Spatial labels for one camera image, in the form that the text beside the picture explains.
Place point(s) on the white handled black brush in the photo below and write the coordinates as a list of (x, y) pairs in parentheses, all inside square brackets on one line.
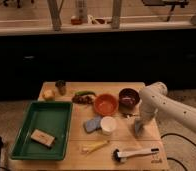
[(122, 156)]

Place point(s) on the blue grey towel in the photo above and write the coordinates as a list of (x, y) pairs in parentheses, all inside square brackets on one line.
[(92, 124)]

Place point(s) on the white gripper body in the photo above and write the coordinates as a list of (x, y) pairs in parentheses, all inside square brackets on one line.
[(138, 126)]

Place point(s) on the yellow round fruit toy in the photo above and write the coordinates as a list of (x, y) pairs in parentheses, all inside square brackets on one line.
[(48, 95)]

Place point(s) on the white cup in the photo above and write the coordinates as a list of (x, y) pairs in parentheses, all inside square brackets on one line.
[(108, 125)]

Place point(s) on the orange bowl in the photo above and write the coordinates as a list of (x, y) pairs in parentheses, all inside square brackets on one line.
[(105, 105)]

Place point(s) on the wooden block sponge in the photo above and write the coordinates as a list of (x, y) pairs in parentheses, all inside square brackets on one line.
[(43, 138)]

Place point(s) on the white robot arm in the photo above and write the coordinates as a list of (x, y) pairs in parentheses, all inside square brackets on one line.
[(154, 99)]

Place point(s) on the green plastic tray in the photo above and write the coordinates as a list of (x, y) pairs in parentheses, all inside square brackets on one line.
[(52, 118)]

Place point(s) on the dark red bowl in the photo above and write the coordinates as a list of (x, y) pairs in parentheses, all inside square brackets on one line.
[(129, 97)]

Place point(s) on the red object on shelf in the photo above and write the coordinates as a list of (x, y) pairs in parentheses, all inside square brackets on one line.
[(75, 21)]

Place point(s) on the green chili pepper toy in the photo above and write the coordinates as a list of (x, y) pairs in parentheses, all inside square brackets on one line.
[(81, 93)]

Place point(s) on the dark metal cup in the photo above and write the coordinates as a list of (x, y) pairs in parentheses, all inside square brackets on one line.
[(61, 86)]

